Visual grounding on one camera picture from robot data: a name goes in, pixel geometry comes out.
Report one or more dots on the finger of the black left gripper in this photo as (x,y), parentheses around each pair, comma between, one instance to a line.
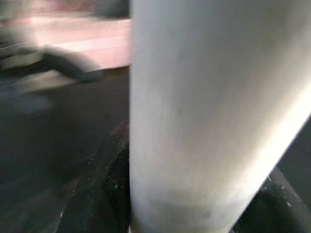
(70,66)

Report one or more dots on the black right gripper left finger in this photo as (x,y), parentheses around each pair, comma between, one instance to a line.
(116,189)

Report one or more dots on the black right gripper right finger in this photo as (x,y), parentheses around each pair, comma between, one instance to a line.
(274,211)

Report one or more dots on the white plastic table leg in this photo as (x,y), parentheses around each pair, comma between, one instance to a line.
(194,121)

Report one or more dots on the black tablecloth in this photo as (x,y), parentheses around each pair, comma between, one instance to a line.
(48,145)

